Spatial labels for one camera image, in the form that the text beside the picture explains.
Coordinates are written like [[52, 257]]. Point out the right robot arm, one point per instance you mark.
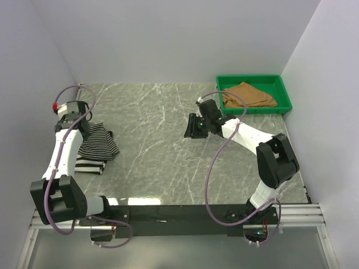
[[276, 160]]

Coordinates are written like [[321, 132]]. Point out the aluminium front rail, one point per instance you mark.
[[292, 215]]

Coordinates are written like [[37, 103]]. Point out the aluminium rail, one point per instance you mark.
[[69, 133], [292, 215]]

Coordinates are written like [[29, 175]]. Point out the thin striped tank top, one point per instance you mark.
[[100, 144]]

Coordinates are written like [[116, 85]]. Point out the wide black white striped tank top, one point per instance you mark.
[[88, 166]]

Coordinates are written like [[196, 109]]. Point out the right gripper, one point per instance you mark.
[[192, 131]]

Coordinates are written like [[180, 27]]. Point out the green plastic bin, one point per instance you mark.
[[270, 84]]

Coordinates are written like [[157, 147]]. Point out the tan tank top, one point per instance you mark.
[[252, 97]]

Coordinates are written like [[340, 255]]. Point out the black base beam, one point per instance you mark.
[[171, 220]]

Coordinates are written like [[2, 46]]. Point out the aluminium left side rail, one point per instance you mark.
[[69, 133]]

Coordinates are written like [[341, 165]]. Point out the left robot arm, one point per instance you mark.
[[57, 196]]

